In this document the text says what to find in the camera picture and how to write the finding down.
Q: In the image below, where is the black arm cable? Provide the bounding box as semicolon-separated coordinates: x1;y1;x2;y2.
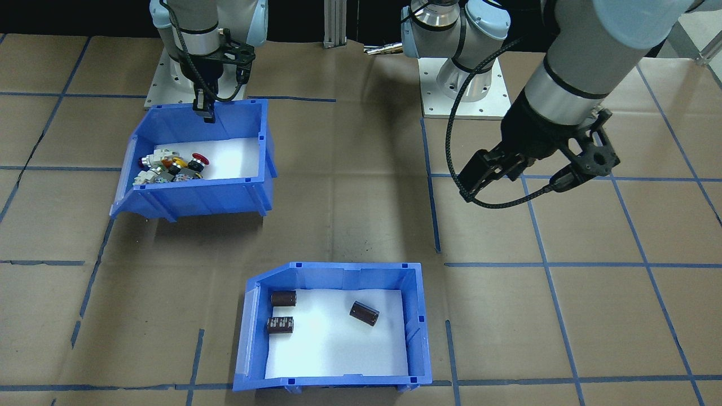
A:
446;34;570;210
160;0;250;104

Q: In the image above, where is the blue plastic button bin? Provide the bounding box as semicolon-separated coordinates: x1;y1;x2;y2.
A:
109;99;279;223

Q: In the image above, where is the white switch with grey tip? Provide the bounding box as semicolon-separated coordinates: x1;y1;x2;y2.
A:
140;149;180;169

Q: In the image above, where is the black frame cover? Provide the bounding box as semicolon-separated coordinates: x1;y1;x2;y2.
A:
0;0;722;57

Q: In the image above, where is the blue plastic battery bin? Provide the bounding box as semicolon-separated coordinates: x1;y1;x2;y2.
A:
232;261;433;394

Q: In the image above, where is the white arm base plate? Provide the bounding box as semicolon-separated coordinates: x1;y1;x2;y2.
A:
144;46;249;109
419;56;512;120

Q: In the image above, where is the aluminium frame bar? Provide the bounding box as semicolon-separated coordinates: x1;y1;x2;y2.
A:
668;11;722;66
323;0;348;49

